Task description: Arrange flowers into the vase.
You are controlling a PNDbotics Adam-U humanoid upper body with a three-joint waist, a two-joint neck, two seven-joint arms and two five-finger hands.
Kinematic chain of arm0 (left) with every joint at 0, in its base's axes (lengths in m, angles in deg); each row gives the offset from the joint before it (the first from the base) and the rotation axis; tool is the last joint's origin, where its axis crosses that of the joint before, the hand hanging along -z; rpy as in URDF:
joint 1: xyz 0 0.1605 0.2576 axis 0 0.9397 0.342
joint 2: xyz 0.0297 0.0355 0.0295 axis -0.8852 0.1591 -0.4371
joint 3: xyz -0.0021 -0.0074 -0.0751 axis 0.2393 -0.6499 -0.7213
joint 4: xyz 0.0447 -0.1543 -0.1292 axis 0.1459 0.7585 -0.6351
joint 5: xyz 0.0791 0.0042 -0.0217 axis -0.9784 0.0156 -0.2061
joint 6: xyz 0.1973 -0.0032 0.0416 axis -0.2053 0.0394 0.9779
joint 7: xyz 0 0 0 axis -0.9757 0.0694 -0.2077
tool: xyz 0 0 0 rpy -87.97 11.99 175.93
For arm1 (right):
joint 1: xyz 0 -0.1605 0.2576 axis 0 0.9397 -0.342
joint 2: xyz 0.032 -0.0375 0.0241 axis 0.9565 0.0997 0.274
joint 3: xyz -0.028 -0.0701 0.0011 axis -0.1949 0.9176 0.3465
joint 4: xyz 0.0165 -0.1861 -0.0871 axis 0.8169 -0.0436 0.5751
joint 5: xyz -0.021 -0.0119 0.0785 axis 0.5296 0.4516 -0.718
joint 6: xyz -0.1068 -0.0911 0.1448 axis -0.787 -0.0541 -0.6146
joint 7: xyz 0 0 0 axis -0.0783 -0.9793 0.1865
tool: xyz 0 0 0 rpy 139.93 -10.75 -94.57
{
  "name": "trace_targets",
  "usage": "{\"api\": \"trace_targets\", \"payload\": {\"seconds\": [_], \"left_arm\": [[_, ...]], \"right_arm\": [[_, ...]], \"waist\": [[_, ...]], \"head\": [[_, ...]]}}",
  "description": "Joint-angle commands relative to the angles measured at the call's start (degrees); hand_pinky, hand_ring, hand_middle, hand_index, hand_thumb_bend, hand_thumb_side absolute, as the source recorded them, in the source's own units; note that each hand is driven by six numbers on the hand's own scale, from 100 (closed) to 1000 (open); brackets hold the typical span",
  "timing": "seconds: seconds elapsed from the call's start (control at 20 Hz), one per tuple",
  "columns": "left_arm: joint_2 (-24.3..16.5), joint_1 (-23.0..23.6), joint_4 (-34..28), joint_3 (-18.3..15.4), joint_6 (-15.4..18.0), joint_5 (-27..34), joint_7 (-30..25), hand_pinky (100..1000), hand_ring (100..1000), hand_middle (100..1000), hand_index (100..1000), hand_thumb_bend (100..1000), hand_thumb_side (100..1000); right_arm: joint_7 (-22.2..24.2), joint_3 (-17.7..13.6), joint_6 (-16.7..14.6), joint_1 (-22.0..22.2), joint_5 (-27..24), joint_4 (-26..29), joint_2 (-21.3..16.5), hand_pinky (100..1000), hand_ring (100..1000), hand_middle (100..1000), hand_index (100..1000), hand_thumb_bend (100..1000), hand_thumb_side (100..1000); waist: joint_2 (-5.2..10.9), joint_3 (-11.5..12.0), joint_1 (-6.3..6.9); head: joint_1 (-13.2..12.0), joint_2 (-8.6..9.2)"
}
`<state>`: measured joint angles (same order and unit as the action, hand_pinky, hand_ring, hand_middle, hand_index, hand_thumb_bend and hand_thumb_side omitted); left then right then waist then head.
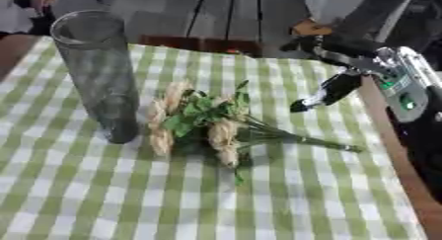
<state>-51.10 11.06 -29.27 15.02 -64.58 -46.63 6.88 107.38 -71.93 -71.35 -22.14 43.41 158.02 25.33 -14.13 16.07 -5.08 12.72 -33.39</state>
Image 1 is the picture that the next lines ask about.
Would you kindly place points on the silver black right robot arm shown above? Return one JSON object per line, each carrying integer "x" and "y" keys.
{"x": 406, "y": 82}

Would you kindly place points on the cream flower bouquet green stems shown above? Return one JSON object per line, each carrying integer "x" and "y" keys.
{"x": 195, "y": 114}

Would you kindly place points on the black tripod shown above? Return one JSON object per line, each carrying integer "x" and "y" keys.
{"x": 230, "y": 13}

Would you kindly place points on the person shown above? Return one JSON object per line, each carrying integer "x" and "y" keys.
{"x": 323, "y": 3}
{"x": 17, "y": 10}

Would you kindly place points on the tall clear glass vase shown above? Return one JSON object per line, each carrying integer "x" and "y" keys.
{"x": 101, "y": 72}

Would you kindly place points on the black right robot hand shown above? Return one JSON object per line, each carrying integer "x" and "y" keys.
{"x": 339, "y": 86}

